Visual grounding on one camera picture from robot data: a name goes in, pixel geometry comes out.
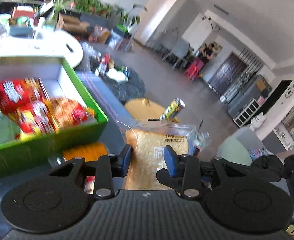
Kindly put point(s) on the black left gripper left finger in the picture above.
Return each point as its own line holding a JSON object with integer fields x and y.
{"x": 108, "y": 167}

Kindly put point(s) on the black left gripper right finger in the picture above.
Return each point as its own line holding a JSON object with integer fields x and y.
{"x": 182, "y": 174}

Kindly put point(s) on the toast bread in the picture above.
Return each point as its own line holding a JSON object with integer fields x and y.
{"x": 148, "y": 139}

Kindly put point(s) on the red checkered snack bag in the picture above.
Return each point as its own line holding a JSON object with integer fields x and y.
{"x": 89, "y": 185}

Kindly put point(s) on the orange snack pack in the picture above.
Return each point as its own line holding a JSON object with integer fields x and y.
{"x": 90, "y": 152}

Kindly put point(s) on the yellow drink can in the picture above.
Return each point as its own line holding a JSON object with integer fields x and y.
{"x": 172, "y": 109}

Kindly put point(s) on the round wooden stool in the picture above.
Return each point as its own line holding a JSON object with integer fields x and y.
{"x": 144, "y": 109}

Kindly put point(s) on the dark round side table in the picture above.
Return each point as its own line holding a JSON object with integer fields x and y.
{"x": 106, "y": 63}

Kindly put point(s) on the red yellow noodle snack bag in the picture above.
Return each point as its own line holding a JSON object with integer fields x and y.
{"x": 51, "y": 116}

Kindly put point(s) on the green cardboard box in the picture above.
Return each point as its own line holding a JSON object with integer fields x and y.
{"x": 59, "y": 79}

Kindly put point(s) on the red plastic stool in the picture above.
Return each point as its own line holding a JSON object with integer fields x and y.
{"x": 193, "y": 70}

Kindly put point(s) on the red snack bag in box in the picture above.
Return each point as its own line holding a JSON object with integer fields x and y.
{"x": 19, "y": 92}

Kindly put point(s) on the person in black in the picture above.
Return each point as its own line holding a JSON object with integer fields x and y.
{"x": 206, "y": 53}

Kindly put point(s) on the black marker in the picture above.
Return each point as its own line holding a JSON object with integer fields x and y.
{"x": 69, "y": 48}

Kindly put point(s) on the white round coffee table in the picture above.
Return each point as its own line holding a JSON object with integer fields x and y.
{"x": 46, "y": 43}

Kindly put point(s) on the open cardboard box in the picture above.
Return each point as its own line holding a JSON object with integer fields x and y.
{"x": 71, "y": 24}

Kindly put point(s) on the blue plastic tray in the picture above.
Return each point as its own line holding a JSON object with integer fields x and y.
{"x": 19, "y": 30}

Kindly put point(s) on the glass vase with plant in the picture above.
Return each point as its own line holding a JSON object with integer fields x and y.
{"x": 58, "y": 6}

